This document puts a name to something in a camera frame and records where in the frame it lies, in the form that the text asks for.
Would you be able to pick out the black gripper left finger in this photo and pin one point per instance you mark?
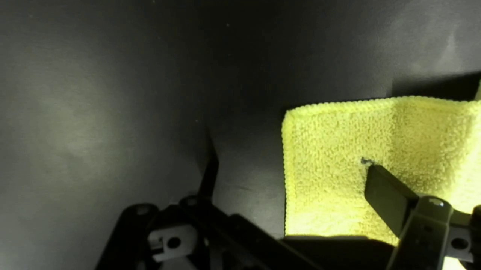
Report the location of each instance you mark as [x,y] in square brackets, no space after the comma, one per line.
[219,225]

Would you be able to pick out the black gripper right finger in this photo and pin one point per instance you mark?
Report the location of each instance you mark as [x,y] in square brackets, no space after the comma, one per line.
[395,200]

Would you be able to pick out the yellow microfibre cloth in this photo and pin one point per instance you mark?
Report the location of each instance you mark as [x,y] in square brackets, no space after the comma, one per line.
[331,170]

